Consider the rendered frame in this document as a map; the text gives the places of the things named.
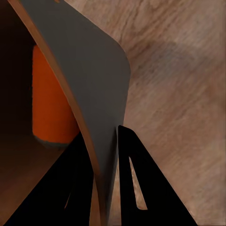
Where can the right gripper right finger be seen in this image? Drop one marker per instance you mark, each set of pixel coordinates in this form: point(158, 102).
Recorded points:
point(164, 207)

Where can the can of soda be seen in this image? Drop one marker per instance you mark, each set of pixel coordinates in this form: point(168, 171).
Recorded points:
point(53, 121)

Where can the trash can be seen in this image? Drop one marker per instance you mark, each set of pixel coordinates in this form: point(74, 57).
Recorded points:
point(94, 74)

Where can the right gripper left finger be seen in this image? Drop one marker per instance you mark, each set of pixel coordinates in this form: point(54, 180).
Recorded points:
point(63, 196)

